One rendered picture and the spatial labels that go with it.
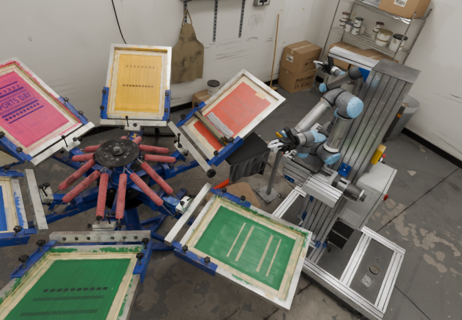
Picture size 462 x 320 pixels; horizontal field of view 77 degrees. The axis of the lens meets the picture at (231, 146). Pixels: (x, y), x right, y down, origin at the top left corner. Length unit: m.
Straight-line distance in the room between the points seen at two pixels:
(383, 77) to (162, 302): 2.49
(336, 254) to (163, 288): 1.68
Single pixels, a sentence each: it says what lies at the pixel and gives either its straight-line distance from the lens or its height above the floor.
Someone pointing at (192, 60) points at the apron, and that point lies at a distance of 4.50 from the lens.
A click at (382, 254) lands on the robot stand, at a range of 3.44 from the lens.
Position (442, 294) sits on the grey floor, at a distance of 3.83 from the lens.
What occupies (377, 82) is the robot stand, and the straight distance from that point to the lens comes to 2.08.
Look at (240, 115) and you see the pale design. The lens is 2.50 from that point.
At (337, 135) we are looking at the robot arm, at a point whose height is 1.62.
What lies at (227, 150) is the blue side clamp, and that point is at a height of 1.24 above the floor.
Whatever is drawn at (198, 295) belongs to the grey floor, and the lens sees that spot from 2.97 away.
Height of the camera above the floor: 2.76
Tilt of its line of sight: 41 degrees down
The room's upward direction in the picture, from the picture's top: 7 degrees clockwise
